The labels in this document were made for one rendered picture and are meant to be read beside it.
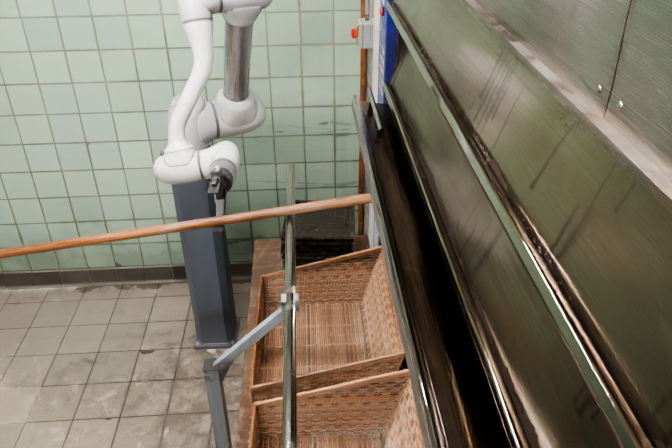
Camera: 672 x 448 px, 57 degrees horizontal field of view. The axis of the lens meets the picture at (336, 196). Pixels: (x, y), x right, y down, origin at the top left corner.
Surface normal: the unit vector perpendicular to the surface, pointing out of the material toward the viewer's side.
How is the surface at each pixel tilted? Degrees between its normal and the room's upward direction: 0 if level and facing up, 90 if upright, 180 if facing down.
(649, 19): 90
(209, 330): 90
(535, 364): 70
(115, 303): 0
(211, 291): 90
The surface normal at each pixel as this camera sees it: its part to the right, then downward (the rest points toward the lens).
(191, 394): 0.00, -0.86
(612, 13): -1.00, 0.04
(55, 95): 0.07, 0.51
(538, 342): -0.94, -0.26
